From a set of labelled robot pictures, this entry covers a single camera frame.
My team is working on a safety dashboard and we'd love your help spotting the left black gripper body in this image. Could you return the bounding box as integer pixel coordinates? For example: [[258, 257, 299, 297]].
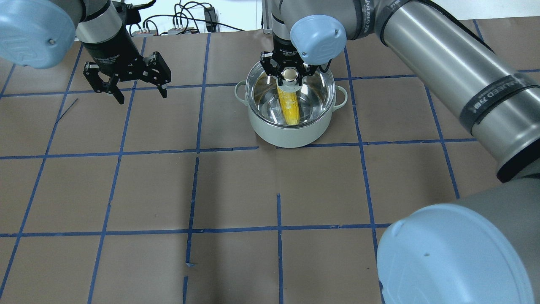
[[82, 30, 171, 94]]

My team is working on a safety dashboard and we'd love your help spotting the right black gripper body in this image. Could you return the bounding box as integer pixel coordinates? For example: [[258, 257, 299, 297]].
[[260, 36, 327, 85]]

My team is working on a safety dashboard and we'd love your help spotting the yellow corn cob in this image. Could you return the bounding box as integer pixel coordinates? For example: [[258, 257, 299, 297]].
[[276, 85, 300, 125]]

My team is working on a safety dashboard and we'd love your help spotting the glass pot lid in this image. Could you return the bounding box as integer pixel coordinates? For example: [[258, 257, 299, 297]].
[[245, 63, 336, 128]]

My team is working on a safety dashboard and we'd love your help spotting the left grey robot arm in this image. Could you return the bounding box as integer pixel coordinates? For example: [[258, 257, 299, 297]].
[[0, 0, 171, 104]]

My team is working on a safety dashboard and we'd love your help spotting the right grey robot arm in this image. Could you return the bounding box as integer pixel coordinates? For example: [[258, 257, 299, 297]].
[[268, 0, 540, 304]]

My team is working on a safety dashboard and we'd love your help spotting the pale green cooking pot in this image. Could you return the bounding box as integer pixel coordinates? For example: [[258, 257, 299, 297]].
[[235, 63, 348, 148]]

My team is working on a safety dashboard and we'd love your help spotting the small usb hub box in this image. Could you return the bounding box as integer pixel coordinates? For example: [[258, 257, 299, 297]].
[[166, 27, 199, 36]]

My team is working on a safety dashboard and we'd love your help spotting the black power adapter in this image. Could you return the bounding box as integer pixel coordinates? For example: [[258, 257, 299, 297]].
[[204, 6, 218, 33]]

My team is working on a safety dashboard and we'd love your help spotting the aluminium frame post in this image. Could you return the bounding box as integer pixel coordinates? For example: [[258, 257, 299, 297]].
[[261, 0, 275, 35]]

